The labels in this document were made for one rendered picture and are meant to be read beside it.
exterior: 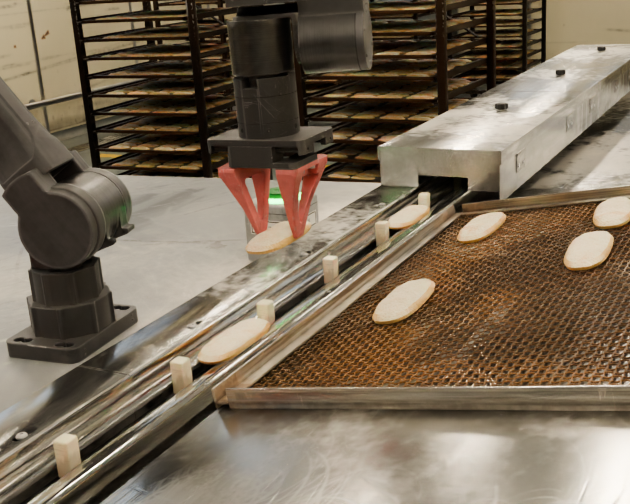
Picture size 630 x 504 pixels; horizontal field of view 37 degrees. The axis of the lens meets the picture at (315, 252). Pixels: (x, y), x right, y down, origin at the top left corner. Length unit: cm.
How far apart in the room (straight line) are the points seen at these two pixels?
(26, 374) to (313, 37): 42
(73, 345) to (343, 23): 40
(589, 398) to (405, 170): 81
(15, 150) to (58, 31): 622
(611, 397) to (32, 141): 60
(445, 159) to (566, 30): 670
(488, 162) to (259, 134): 50
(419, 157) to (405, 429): 78
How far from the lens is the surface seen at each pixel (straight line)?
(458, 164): 129
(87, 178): 95
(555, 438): 53
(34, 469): 71
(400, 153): 132
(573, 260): 80
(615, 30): 790
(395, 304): 76
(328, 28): 82
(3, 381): 93
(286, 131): 85
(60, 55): 715
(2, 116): 94
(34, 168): 93
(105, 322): 98
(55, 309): 95
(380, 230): 113
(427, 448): 54
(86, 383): 79
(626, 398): 55
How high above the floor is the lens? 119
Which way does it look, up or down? 18 degrees down
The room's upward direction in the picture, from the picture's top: 4 degrees counter-clockwise
